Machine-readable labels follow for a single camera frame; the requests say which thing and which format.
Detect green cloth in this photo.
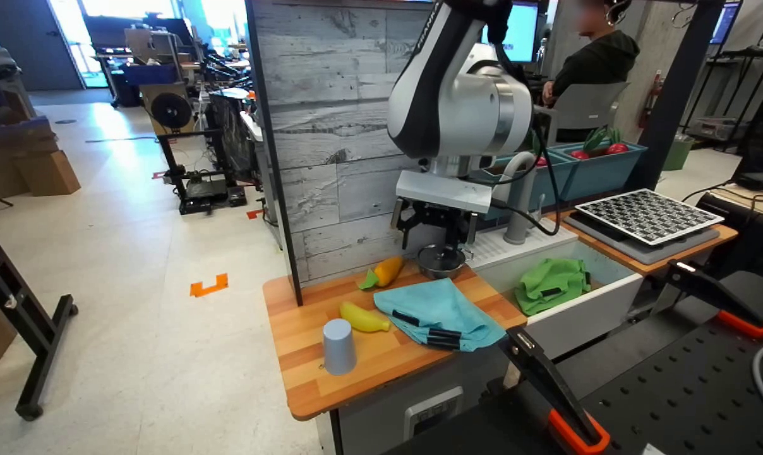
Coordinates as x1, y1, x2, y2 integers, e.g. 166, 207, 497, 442
514, 259, 592, 316

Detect grey cylinder cup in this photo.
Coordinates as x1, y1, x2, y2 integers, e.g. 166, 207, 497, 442
323, 320, 356, 374

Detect silver pot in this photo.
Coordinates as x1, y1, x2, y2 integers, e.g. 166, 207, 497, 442
418, 251, 464, 278

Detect grey faucet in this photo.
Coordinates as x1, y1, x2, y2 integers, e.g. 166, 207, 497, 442
495, 152, 538, 245

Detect cardboard box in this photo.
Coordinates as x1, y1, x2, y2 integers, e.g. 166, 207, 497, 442
0, 116, 80, 198

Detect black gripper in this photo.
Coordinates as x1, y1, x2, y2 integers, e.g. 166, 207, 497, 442
392, 198, 477, 253

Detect silver wrist camera block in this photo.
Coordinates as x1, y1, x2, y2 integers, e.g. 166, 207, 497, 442
396, 170, 493, 212

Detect yellow banana toy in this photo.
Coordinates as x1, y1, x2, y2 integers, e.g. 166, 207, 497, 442
340, 304, 388, 335

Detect whitewashed wood back panel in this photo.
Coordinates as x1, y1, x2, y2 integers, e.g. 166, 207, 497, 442
244, 0, 435, 289

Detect teal cloth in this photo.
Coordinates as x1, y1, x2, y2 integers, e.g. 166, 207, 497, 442
373, 278, 506, 354

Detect teal planter bin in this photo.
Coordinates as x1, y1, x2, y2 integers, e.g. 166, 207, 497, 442
530, 144, 645, 210

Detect red radish toy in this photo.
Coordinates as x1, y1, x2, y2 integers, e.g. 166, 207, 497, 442
573, 128, 627, 163

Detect black orange clamp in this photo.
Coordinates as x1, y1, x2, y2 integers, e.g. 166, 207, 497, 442
665, 261, 763, 341
500, 330, 612, 455

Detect white toy sink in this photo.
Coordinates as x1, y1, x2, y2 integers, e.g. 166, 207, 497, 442
464, 231, 641, 359

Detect checkerboard calibration board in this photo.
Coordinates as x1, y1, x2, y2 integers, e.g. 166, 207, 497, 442
575, 189, 723, 249

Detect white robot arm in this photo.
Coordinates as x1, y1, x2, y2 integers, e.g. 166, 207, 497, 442
386, 0, 532, 245

